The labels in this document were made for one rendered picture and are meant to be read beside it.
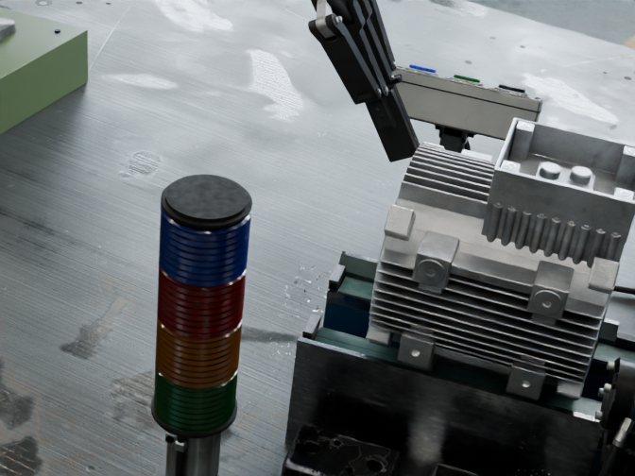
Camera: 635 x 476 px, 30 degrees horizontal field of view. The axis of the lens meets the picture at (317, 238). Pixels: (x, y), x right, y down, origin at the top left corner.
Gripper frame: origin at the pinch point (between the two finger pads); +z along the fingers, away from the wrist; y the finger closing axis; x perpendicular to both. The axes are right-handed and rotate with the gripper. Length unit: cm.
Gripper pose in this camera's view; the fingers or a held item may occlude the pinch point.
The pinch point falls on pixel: (392, 124)
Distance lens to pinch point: 112.7
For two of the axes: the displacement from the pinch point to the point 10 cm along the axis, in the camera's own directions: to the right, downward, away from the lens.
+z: 3.9, 8.3, 4.0
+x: -8.8, 2.0, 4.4
